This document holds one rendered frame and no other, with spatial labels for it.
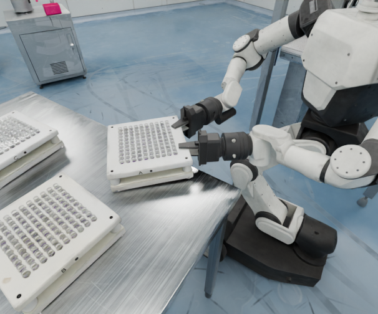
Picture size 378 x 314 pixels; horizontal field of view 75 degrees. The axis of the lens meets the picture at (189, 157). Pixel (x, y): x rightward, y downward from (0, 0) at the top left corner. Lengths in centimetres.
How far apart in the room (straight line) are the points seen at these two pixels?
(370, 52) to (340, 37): 9
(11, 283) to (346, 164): 73
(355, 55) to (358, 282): 131
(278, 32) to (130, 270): 93
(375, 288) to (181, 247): 136
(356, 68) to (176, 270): 67
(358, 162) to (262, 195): 74
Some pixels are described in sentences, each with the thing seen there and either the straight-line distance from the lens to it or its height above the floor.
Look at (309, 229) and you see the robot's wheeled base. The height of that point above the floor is 35.
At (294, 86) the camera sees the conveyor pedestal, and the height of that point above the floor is 54.
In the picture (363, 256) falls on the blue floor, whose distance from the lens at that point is 189.
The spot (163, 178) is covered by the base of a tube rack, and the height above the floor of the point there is 89.
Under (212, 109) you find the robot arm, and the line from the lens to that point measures 89.
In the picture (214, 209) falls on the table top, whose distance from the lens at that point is 69.
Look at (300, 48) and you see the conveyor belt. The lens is 194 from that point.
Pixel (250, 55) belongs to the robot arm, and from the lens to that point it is 111.
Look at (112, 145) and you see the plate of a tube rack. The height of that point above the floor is 94.
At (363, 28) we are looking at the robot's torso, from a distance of 82.
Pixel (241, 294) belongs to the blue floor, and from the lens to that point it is 153.
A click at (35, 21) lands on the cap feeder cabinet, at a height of 72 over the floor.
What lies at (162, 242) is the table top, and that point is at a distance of 64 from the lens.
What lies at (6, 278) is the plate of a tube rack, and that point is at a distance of 64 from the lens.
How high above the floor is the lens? 143
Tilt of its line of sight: 43 degrees down
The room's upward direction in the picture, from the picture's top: straight up
